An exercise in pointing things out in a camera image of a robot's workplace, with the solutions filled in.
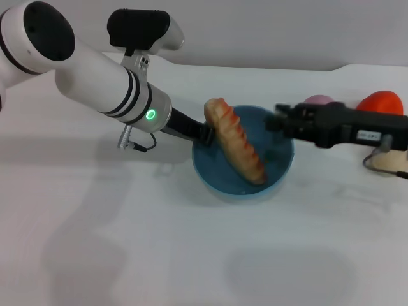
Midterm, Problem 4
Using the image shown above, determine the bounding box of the left arm connector cable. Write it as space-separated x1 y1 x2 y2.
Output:
116 124 157 152

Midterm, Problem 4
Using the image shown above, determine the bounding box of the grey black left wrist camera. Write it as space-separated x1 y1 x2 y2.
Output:
106 8 186 52

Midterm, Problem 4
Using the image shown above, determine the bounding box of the beige round bun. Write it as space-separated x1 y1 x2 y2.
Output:
371 147 408 175

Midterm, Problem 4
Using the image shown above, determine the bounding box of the right arm connector cable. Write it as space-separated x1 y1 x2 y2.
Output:
362 133 408 179

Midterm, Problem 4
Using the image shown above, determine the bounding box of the orange striped bread loaf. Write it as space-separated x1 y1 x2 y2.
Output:
203 98 267 186

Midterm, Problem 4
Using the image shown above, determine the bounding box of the blue bowl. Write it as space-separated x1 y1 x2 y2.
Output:
191 105 294 201

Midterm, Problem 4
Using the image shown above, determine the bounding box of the pink peach toy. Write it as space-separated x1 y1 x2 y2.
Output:
302 94 335 105

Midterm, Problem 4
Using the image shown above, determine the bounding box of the arm connector cable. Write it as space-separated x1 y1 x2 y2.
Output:
362 133 408 179
116 124 157 152

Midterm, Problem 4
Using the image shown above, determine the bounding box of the red pepper toy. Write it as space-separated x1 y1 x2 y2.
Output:
355 91 404 115

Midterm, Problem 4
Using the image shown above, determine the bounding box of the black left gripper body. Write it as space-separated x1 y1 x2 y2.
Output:
162 108 208 143

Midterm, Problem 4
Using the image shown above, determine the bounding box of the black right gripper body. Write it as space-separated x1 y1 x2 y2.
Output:
282 101 408 150

